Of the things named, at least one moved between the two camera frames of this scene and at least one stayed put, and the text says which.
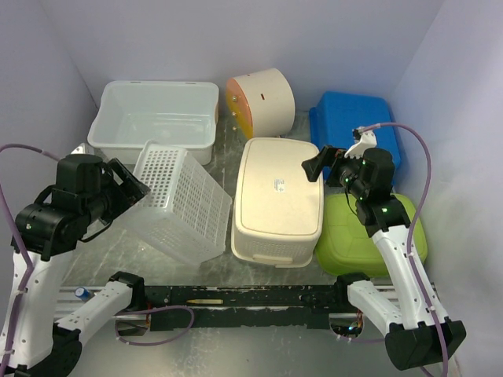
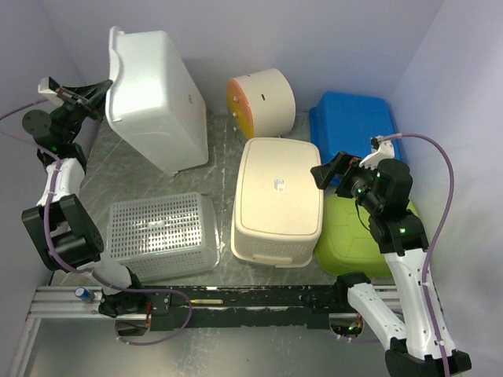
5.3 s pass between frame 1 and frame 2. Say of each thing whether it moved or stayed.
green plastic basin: stayed
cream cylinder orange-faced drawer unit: stayed
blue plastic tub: stayed
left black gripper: moved
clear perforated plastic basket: moved
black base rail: stayed
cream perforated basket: stayed
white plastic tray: moved
